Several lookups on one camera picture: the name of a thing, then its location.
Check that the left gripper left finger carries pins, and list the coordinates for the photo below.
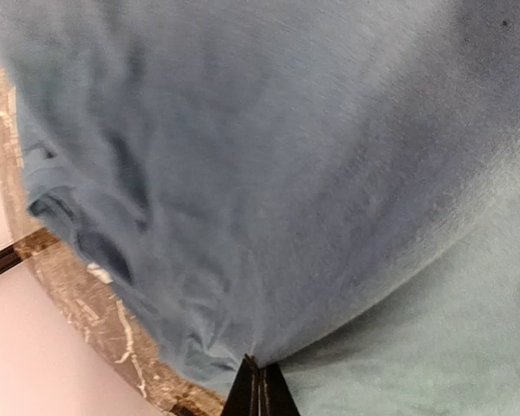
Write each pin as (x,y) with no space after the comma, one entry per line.
(243,397)

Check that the blue t-shirt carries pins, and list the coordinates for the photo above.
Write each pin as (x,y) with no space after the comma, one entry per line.
(332,186)

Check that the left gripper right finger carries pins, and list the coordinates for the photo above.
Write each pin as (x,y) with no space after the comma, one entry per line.
(275,398)

